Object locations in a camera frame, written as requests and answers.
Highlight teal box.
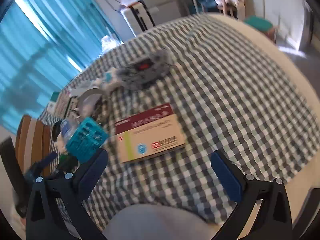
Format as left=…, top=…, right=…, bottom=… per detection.
left=48, top=92, right=62, bottom=112

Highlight brown wooden stand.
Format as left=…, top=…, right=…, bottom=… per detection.
left=15, top=115, right=52, bottom=178

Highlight dark beaded chain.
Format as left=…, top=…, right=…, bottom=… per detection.
left=95, top=94, right=112, bottom=127

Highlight checkered bed sheet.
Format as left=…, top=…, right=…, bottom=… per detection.
left=37, top=14, right=320, bottom=233

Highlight person's grey trouser leg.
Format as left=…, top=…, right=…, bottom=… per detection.
left=102, top=204, right=213, bottom=240

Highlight green stool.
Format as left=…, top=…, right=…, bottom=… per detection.
left=244, top=15, right=275, bottom=43

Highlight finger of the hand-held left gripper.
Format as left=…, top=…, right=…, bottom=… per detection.
left=25, top=151, right=58, bottom=180

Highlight grey fridge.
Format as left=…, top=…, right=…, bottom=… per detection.
left=140, top=0, right=183, bottom=27

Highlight red beige medicine box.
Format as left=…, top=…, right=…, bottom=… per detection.
left=114, top=102, right=186, bottom=164

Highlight white red plastic bag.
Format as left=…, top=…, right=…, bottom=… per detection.
left=121, top=0, right=144, bottom=7

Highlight clear water bottle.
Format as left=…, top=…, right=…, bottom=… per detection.
left=60, top=119, right=80, bottom=143

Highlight grey tape roll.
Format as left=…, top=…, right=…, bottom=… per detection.
left=77, top=88, right=105, bottom=115

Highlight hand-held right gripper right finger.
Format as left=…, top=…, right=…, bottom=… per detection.
left=210, top=151, right=294, bottom=240

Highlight blue curtain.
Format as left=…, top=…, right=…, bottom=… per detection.
left=0, top=0, right=123, bottom=135

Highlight grey fabric pouch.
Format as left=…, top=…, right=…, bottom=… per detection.
left=117, top=50, right=173, bottom=90

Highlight white suitcase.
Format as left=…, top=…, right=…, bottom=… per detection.
left=120, top=4, right=155, bottom=37

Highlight clear plastic bag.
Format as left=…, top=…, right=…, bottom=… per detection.
left=100, top=35, right=123, bottom=54

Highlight white plush toy blue star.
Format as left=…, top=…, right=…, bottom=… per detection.
left=92, top=67, right=125, bottom=93

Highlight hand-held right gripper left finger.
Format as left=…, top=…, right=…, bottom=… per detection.
left=25, top=148, right=109, bottom=240

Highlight wooden chair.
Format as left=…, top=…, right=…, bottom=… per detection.
left=217, top=0, right=247, bottom=19

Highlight teal plastic basket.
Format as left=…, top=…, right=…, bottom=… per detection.
left=65, top=117, right=110, bottom=163

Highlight blue clothes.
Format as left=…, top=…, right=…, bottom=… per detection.
left=196, top=0, right=218, bottom=8

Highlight small black red object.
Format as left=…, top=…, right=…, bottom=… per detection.
left=131, top=59, right=153, bottom=73

